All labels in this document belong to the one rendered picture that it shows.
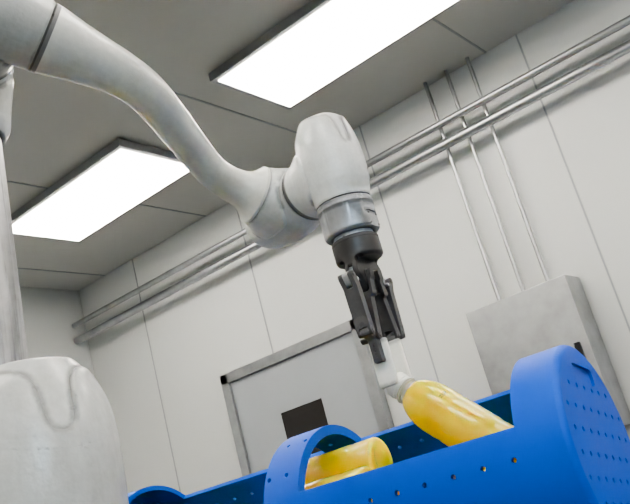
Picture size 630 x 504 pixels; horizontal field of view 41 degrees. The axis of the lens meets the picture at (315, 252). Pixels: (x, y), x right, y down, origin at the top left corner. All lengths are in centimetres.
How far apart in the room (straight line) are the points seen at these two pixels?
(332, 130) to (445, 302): 379
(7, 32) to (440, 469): 80
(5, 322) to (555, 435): 71
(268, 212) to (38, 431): 63
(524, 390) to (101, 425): 53
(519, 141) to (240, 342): 240
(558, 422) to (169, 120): 69
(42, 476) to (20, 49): 58
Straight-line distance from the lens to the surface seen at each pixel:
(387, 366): 124
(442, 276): 508
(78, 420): 92
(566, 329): 452
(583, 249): 475
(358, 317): 123
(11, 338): 116
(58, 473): 89
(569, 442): 107
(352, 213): 127
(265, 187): 139
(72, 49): 121
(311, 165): 131
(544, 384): 111
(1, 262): 120
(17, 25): 119
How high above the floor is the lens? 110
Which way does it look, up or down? 17 degrees up
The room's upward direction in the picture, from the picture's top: 16 degrees counter-clockwise
